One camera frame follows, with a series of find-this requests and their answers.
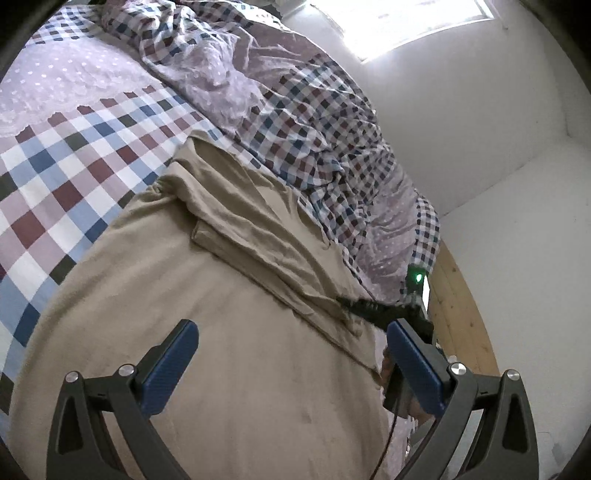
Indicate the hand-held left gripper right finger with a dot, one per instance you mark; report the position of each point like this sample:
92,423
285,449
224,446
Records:
418,369

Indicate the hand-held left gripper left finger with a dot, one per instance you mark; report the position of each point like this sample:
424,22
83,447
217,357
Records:
171,364

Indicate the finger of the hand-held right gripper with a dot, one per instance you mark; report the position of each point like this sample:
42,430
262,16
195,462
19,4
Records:
369,308

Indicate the beige long-sleeved shirt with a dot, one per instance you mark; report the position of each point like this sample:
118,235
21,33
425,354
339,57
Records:
231,346

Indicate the checkered duvet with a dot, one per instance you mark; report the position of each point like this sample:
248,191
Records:
300,129

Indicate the checkered bed sheet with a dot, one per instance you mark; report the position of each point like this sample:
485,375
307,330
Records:
69,161

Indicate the window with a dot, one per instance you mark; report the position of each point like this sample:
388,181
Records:
406,27

